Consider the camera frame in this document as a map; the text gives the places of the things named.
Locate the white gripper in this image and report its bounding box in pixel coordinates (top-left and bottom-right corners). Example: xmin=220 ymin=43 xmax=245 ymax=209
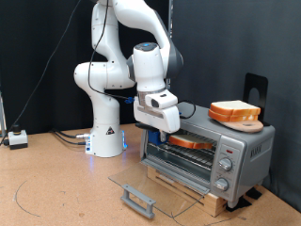
xmin=133 ymin=89 xmax=182 ymax=143

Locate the toy bread slice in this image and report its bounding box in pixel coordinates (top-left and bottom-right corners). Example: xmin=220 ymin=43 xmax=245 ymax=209
xmin=209 ymin=99 xmax=261 ymax=117
xmin=207 ymin=108 xmax=260 ymax=123
xmin=167 ymin=134 xmax=214 ymax=151

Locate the silver oven knob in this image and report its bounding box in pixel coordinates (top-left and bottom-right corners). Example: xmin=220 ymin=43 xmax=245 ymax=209
xmin=214 ymin=177 xmax=230 ymax=192
xmin=218 ymin=157 xmax=233 ymax=172

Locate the silver toaster oven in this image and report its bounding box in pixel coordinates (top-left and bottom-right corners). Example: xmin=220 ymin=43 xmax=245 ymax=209
xmin=139 ymin=101 xmax=277 ymax=209

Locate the round wooden serving board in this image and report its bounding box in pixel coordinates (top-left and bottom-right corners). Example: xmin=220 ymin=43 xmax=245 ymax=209
xmin=218 ymin=120 xmax=265 ymax=134

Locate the slatted wooden block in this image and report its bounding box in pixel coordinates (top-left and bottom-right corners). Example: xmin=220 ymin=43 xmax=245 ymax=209
xmin=147 ymin=166 xmax=229 ymax=218

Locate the black foam pad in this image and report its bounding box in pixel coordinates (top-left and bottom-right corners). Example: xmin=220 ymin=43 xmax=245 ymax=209
xmin=246 ymin=187 xmax=262 ymax=201
xmin=226 ymin=196 xmax=253 ymax=213

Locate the grey backdrop curtain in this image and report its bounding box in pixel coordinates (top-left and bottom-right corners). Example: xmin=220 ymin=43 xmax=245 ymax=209
xmin=172 ymin=0 xmax=301 ymax=212

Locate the black metal bookend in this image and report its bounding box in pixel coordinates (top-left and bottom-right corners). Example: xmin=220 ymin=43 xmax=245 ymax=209
xmin=243 ymin=73 xmax=271 ymax=127

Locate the black backdrop curtain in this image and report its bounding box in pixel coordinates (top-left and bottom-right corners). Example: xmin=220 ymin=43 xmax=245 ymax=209
xmin=0 ymin=0 xmax=172 ymax=137

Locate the vertical metal pole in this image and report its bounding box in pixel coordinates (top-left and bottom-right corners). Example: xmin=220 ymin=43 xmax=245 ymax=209
xmin=165 ymin=0 xmax=175 ymax=92

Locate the emergency stop button box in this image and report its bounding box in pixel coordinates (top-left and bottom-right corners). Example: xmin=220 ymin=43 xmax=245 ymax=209
xmin=8 ymin=123 xmax=29 ymax=151

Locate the wire oven rack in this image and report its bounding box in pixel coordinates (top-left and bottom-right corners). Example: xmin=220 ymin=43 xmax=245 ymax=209
xmin=148 ymin=129 xmax=219 ymax=171

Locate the black cable with silver plug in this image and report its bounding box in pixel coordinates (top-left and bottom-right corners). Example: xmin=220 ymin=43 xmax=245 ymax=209
xmin=50 ymin=127 xmax=92 ymax=139

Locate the black base cable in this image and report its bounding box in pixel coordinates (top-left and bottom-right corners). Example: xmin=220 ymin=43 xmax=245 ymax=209
xmin=53 ymin=131 xmax=88 ymax=146

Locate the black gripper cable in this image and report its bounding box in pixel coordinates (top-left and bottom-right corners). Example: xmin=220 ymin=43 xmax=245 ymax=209
xmin=87 ymin=0 xmax=198 ymax=121

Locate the long black hanging cable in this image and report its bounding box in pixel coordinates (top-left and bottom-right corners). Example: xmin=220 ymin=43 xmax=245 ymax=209
xmin=0 ymin=0 xmax=83 ymax=145

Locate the metal frame bar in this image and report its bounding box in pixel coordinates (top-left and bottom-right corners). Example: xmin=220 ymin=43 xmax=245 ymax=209
xmin=0 ymin=92 xmax=7 ymax=139

